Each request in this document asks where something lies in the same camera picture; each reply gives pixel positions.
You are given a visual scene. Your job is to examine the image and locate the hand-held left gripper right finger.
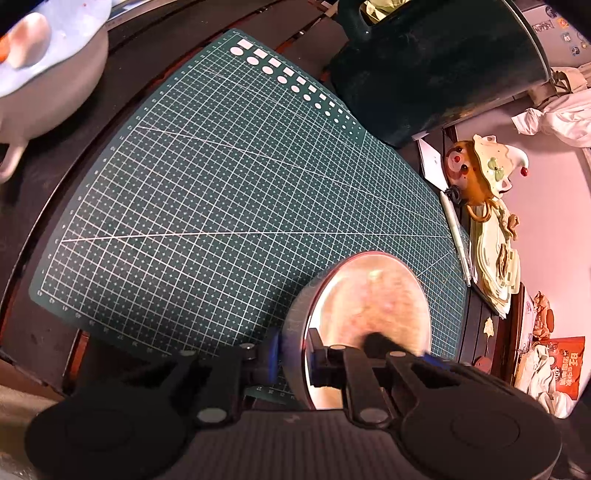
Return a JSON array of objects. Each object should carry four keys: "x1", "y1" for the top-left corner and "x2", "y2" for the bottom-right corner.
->
[{"x1": 307, "y1": 329, "x2": 467, "y2": 430}]

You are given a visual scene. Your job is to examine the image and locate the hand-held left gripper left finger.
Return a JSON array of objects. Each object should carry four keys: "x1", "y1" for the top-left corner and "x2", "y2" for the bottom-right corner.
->
[{"x1": 124, "y1": 335, "x2": 282, "y2": 426}]

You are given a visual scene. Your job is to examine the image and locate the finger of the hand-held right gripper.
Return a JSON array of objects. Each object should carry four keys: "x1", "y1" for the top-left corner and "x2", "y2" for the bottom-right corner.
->
[
  {"x1": 418, "y1": 352, "x2": 472, "y2": 370},
  {"x1": 364, "y1": 333, "x2": 419, "y2": 361}
]

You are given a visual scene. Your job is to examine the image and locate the pale oval sponge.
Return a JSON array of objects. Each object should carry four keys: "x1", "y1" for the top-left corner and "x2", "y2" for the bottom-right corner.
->
[{"x1": 332, "y1": 268, "x2": 428, "y2": 365}]

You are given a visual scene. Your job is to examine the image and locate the white bowl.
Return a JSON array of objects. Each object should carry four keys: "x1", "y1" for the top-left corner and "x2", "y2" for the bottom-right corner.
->
[{"x1": 283, "y1": 251, "x2": 432, "y2": 411}]

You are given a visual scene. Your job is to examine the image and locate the white crumpled cloth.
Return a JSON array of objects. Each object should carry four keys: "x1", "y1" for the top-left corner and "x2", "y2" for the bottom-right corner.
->
[{"x1": 515, "y1": 342, "x2": 578, "y2": 418}]

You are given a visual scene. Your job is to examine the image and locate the red snack packet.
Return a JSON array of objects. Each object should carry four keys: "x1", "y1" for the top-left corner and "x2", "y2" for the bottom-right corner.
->
[{"x1": 547, "y1": 336, "x2": 587, "y2": 401}]

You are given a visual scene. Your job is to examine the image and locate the small brown figurine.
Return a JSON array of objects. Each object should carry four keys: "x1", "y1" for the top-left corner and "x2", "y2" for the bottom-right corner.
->
[{"x1": 531, "y1": 291, "x2": 557, "y2": 342}]

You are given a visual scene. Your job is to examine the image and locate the white pen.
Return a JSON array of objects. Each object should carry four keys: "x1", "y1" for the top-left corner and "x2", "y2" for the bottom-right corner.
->
[{"x1": 440, "y1": 189, "x2": 478, "y2": 288}]

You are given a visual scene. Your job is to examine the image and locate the green cutting mat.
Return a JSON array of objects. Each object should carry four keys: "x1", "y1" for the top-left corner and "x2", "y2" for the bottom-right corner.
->
[{"x1": 28, "y1": 28, "x2": 474, "y2": 407}]

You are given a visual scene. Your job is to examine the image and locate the white paper card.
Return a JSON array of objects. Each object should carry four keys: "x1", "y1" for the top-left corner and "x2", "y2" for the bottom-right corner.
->
[{"x1": 417, "y1": 138, "x2": 451, "y2": 192}]

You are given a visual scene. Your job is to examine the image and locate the orange ceramic clown pot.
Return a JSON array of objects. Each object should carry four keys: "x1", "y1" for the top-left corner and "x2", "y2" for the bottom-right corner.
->
[{"x1": 443, "y1": 134, "x2": 531, "y2": 222}]

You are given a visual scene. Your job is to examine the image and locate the white curtain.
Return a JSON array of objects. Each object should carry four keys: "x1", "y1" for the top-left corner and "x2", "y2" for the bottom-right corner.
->
[{"x1": 512, "y1": 67, "x2": 591, "y2": 148}]

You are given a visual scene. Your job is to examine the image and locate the dark green electric kettle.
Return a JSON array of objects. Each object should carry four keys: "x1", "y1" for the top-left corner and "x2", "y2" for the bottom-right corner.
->
[{"x1": 329, "y1": 0, "x2": 552, "y2": 148}]

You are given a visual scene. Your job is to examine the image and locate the white mug with blue lid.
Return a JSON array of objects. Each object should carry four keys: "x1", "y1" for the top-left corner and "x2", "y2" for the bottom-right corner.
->
[{"x1": 0, "y1": 0, "x2": 110, "y2": 183}]

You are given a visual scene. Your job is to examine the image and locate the grey refrigerator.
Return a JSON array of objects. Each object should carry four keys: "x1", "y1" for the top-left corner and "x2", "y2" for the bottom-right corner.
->
[{"x1": 512, "y1": 0, "x2": 591, "y2": 79}]

